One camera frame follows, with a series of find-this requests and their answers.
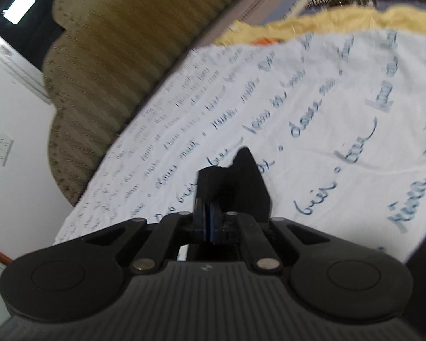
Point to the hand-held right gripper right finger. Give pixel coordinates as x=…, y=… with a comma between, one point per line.
x=217, y=225

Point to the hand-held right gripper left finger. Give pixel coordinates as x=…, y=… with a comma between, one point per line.
x=201, y=222

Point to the black pants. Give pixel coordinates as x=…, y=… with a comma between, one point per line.
x=241, y=184

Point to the white script-printed bedsheet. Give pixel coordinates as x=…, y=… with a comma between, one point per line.
x=305, y=131

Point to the olive padded headboard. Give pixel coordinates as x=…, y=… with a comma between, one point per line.
x=120, y=53

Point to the yellow blanket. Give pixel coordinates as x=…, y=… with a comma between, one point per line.
x=340, y=19

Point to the white framed window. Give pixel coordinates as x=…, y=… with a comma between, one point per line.
x=17, y=17

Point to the white wall switch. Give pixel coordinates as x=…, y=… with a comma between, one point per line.
x=3, y=149

